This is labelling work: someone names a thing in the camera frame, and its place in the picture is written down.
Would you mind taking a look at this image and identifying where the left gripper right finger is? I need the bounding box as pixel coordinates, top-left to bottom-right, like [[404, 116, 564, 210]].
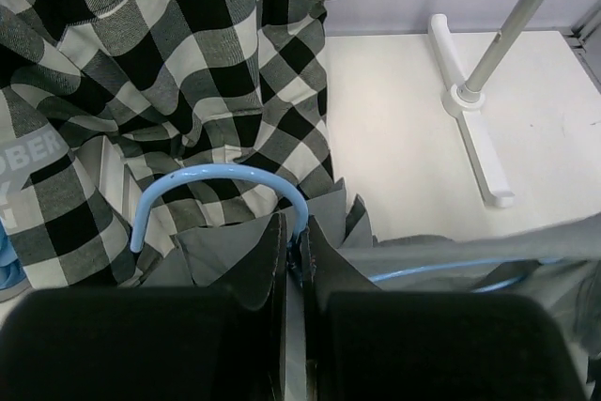
[[300, 220, 586, 400]]

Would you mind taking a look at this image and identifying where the grey shirt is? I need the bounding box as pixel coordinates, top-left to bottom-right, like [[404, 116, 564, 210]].
[[173, 178, 601, 401]]

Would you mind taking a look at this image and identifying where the blue hanger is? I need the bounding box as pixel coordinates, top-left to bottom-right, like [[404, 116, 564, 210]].
[[129, 163, 564, 294]]

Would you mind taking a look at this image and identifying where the white and silver clothes rack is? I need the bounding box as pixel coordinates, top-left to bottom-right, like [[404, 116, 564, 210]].
[[427, 0, 545, 208]]

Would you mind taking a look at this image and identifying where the black white checkered shirt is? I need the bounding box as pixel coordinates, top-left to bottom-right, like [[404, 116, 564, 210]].
[[1, 0, 333, 288]]

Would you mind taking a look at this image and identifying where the light blue shirt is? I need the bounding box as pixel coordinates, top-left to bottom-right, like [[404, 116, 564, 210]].
[[0, 225, 29, 302]]

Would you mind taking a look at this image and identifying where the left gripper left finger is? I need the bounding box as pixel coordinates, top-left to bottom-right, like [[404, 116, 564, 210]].
[[1, 214, 287, 400]]

